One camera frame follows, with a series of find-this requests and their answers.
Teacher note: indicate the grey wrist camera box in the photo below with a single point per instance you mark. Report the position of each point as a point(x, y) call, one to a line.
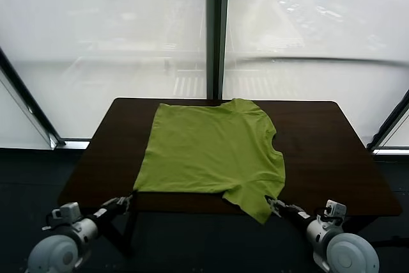
point(67, 211)
point(335, 209)

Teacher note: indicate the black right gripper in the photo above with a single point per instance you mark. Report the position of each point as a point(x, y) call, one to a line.
point(297, 213)

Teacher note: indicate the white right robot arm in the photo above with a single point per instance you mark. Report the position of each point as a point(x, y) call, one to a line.
point(348, 250)

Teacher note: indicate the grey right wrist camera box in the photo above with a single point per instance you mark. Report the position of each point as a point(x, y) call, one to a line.
point(335, 209)

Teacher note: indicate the slanted dark window frame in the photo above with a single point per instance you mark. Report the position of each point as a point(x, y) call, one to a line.
point(388, 126)
point(28, 94)

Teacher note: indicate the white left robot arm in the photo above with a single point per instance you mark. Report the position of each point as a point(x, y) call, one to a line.
point(57, 254)

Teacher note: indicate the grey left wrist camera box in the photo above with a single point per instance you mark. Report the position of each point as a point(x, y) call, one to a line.
point(67, 211)

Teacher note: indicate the dark vertical window mullion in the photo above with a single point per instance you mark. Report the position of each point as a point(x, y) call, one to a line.
point(217, 30)

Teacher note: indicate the lime green t-shirt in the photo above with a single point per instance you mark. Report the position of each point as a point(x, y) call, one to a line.
point(207, 151)

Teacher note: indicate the curved dark outdoor handrail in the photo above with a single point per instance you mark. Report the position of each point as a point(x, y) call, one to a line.
point(319, 59)

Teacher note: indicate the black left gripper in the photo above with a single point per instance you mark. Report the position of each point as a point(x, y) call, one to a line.
point(99, 217)

